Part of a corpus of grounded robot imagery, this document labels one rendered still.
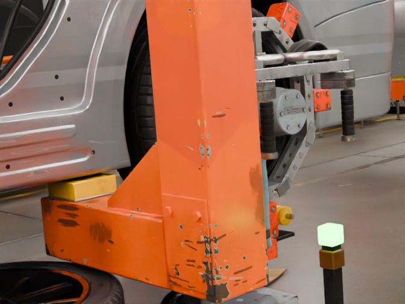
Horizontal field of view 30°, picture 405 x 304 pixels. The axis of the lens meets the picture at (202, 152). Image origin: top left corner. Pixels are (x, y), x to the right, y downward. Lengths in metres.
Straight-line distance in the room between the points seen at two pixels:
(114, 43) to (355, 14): 1.05
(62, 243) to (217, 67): 0.73
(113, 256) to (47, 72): 0.48
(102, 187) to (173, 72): 0.54
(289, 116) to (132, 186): 0.56
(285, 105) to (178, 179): 0.60
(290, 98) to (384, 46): 0.86
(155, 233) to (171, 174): 0.16
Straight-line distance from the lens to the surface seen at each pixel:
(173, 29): 1.55
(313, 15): 2.58
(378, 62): 2.88
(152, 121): 2.07
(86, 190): 1.97
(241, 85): 1.57
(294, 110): 2.13
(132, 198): 1.77
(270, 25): 2.27
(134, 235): 1.75
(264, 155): 1.95
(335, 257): 1.60
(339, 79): 2.19
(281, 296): 2.52
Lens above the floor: 1.04
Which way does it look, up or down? 8 degrees down
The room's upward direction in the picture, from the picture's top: 4 degrees counter-clockwise
